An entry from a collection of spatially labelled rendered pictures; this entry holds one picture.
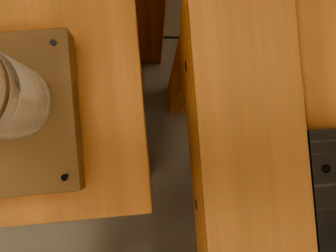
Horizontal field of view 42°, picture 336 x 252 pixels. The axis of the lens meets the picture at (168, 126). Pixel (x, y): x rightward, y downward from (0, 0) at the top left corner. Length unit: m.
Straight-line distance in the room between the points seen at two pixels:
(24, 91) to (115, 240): 1.08
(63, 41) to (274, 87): 0.27
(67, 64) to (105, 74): 0.06
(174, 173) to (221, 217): 0.90
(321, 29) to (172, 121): 0.90
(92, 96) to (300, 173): 0.29
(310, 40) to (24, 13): 0.39
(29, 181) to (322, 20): 0.43
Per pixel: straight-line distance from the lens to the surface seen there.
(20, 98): 0.44
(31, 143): 0.57
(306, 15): 0.63
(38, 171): 0.57
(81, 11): 0.63
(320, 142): 0.59
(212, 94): 0.56
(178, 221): 1.47
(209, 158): 0.55
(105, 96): 0.61
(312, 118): 0.61
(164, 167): 1.45
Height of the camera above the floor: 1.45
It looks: 86 degrees down
